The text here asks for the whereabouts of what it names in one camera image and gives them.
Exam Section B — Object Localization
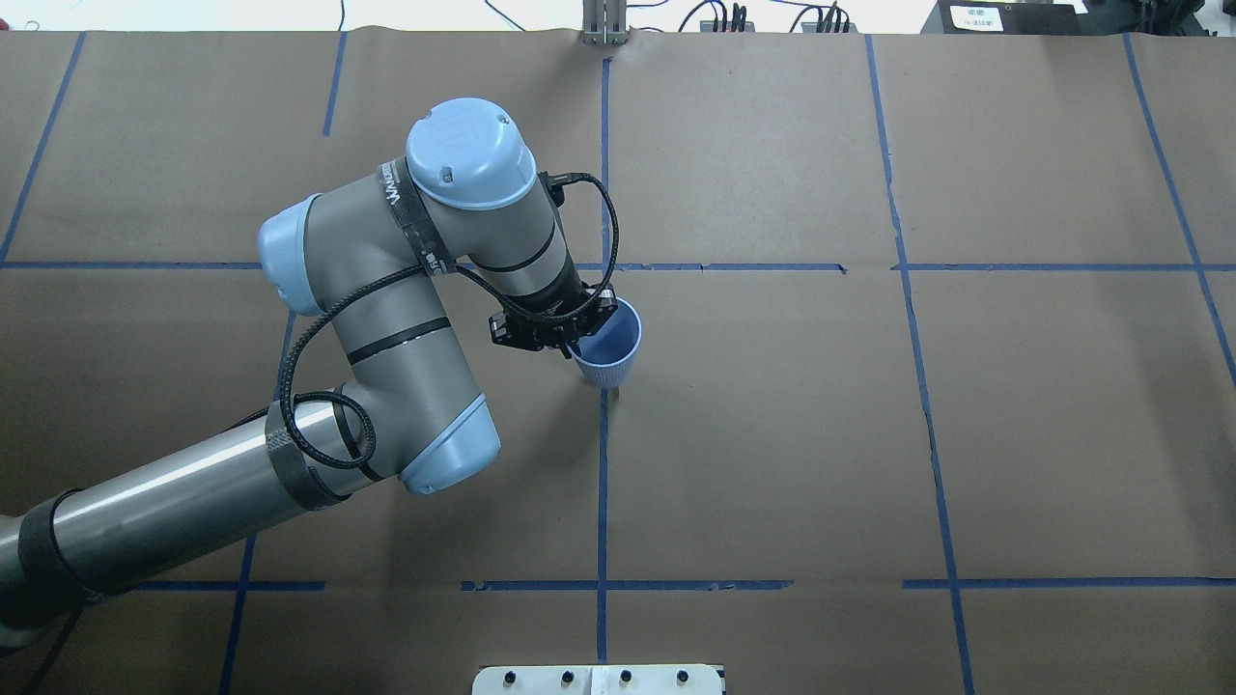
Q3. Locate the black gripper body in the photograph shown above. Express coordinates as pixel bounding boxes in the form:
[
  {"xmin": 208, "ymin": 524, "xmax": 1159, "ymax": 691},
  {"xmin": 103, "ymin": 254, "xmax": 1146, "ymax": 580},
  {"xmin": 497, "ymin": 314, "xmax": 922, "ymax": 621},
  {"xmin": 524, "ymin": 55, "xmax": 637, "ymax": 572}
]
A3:
[{"xmin": 523, "ymin": 281, "xmax": 619, "ymax": 348}]

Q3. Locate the blue ribbed plastic cup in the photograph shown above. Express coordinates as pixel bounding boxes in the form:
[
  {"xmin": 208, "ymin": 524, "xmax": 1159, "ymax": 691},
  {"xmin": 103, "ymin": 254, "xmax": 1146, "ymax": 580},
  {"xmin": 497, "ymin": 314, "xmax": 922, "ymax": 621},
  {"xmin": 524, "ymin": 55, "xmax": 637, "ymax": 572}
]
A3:
[{"xmin": 569, "ymin": 296, "xmax": 643, "ymax": 390}]

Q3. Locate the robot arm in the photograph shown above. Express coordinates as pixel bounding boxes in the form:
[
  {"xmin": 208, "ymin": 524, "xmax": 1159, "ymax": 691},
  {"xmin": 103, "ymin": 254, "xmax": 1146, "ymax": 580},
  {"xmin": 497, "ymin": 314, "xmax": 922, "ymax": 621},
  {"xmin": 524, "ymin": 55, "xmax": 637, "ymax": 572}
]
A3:
[{"xmin": 1, "ymin": 96, "xmax": 619, "ymax": 654}]

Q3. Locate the white mounting plate with bolts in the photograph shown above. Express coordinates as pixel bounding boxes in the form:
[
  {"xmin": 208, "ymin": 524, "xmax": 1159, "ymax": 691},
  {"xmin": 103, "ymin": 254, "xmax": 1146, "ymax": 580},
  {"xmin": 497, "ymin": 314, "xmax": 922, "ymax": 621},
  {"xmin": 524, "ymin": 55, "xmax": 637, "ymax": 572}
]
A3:
[{"xmin": 471, "ymin": 663, "xmax": 727, "ymax": 694}]

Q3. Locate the black power strip left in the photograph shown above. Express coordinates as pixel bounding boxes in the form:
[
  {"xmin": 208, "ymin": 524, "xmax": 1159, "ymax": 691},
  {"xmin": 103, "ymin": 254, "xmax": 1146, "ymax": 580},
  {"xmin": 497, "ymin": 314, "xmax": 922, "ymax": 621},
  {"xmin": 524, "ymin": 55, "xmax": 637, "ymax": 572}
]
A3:
[{"xmin": 680, "ymin": 1, "xmax": 755, "ymax": 33}]

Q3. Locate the black power strip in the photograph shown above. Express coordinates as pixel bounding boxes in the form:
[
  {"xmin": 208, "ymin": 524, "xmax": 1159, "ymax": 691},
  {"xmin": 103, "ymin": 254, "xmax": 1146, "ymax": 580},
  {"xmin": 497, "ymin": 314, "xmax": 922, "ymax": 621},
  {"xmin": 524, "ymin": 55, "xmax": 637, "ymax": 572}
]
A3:
[
  {"xmin": 680, "ymin": 1, "xmax": 755, "ymax": 33},
  {"xmin": 791, "ymin": 2, "xmax": 857, "ymax": 33}
]

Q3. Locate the black power strip right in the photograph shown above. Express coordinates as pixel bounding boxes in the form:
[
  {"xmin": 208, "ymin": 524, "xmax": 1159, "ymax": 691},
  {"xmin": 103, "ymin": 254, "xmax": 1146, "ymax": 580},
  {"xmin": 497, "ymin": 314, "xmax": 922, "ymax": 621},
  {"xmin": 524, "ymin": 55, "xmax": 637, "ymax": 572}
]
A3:
[{"xmin": 791, "ymin": 2, "xmax": 857, "ymax": 33}]

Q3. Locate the black box with label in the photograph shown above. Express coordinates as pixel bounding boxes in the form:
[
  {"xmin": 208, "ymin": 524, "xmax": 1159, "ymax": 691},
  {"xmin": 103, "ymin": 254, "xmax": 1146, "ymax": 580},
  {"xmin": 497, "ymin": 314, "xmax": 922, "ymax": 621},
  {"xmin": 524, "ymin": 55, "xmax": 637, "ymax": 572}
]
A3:
[{"xmin": 921, "ymin": 1, "xmax": 1086, "ymax": 36}]

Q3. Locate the aluminium frame post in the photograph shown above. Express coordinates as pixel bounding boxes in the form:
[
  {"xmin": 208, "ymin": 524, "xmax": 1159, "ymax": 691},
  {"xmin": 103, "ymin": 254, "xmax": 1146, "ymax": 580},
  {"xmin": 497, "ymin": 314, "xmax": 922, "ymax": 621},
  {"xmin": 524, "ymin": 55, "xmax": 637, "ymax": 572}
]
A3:
[{"xmin": 578, "ymin": 0, "xmax": 630, "ymax": 45}]

